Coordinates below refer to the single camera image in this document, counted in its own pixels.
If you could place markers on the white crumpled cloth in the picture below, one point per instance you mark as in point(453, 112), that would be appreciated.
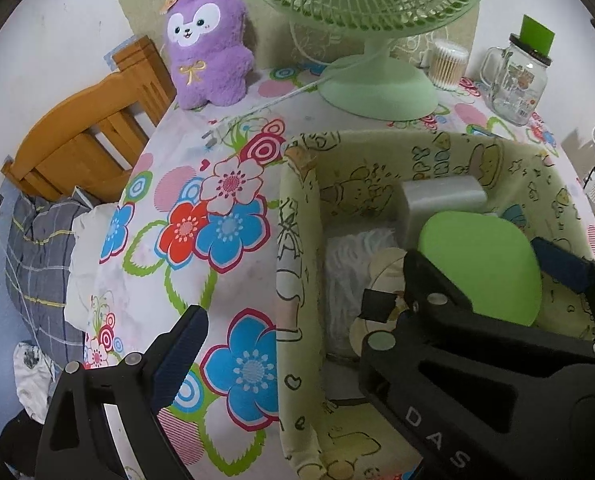
point(32, 385)

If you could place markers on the long white box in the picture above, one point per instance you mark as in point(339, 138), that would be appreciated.
point(442, 200)

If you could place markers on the green desk fan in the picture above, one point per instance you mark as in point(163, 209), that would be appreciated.
point(377, 90)

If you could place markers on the small black object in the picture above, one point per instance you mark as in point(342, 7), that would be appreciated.
point(377, 305)

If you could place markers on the dark cloth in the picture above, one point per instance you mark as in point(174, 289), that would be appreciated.
point(17, 445)

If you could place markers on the cotton swab jar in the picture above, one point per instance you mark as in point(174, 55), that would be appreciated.
point(447, 67)

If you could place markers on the green heart shaped pad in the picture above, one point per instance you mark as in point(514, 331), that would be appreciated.
point(482, 270)

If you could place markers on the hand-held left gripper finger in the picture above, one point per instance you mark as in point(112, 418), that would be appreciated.
point(177, 355)

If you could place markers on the purple plush toy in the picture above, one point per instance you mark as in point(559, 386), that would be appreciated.
point(207, 60)

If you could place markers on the wooden chair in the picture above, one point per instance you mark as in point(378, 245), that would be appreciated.
point(67, 145)

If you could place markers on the beige bear-shaped mirror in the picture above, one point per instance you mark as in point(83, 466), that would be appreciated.
point(385, 270)

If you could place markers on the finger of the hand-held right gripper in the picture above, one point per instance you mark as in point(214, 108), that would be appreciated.
point(427, 285)
point(562, 265)

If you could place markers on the glass mug jar green lid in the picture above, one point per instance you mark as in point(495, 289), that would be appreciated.
point(517, 90)

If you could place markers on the yellow printed storage box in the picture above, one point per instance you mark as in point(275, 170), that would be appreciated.
point(297, 360)

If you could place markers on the grey plaid blanket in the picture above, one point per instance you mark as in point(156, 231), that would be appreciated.
point(37, 260)

